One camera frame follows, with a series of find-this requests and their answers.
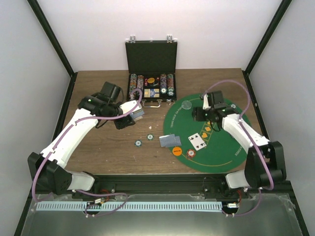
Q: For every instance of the yellow dealer chip in case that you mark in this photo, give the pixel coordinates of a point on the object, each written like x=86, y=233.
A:
x=151, y=80

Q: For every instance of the grey playing card deck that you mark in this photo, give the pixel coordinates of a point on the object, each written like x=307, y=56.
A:
x=137, y=115

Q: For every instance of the chip row far left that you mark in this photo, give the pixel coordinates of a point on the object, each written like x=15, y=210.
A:
x=132, y=85

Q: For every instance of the four of clubs card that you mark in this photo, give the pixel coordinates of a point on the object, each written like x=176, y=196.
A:
x=196, y=141

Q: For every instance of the chip row far right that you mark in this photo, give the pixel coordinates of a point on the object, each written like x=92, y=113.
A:
x=170, y=84

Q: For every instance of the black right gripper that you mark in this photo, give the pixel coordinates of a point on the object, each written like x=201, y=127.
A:
x=197, y=115

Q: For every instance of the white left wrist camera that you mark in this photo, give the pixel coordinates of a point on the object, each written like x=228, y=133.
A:
x=130, y=106

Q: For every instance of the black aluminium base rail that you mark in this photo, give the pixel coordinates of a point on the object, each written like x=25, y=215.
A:
x=211, y=186

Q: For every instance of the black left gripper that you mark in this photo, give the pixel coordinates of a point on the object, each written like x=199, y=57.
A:
x=125, y=123

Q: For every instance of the blue poker chip stack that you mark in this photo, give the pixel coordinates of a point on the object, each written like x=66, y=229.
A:
x=138, y=143

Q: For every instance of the black poker chip case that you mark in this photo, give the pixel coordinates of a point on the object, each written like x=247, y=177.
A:
x=151, y=58

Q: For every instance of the round green poker mat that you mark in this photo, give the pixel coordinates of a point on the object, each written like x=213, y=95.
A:
x=222, y=152

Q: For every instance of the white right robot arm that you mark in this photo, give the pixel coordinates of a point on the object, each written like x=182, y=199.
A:
x=265, y=163

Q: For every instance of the light blue slotted strip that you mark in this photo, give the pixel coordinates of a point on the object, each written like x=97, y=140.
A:
x=131, y=206

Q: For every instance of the boxed card decks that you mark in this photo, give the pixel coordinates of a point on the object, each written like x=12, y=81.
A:
x=151, y=93

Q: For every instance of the red poker chip stack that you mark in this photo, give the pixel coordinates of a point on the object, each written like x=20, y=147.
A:
x=190, y=154

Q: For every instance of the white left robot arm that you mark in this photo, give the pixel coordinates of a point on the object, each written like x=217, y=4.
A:
x=47, y=168

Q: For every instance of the clear dealer button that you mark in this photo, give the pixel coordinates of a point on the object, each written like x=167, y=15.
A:
x=186, y=105

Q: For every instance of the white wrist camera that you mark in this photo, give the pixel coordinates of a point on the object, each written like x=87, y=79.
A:
x=130, y=106
x=206, y=105

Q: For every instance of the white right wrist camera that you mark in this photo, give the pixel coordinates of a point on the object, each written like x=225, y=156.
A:
x=206, y=105

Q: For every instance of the orange big blind button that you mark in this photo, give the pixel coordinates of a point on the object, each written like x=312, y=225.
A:
x=177, y=151

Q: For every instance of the chip row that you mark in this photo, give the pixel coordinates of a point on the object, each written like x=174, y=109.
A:
x=132, y=85
x=163, y=83
x=170, y=84
x=140, y=83

